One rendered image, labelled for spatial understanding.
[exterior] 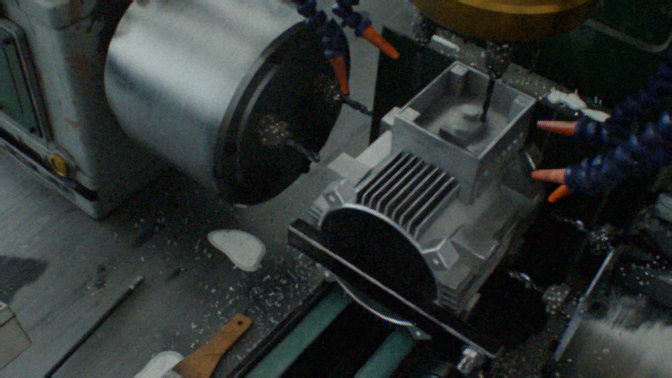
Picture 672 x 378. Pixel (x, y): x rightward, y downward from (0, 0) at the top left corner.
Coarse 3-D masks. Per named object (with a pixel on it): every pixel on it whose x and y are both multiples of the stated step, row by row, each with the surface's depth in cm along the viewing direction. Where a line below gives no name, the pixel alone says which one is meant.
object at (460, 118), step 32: (416, 96) 82; (448, 96) 87; (480, 96) 87; (512, 96) 84; (416, 128) 79; (448, 128) 81; (480, 128) 82; (512, 128) 80; (416, 160) 81; (448, 160) 78; (480, 160) 76; (480, 192) 81
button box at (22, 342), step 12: (0, 312) 69; (12, 312) 70; (0, 324) 69; (12, 324) 70; (0, 336) 69; (12, 336) 70; (24, 336) 71; (0, 348) 69; (12, 348) 70; (24, 348) 71; (0, 360) 70; (12, 360) 71
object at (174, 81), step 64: (192, 0) 88; (256, 0) 89; (128, 64) 89; (192, 64) 85; (256, 64) 83; (320, 64) 93; (128, 128) 94; (192, 128) 86; (256, 128) 88; (320, 128) 100; (256, 192) 95
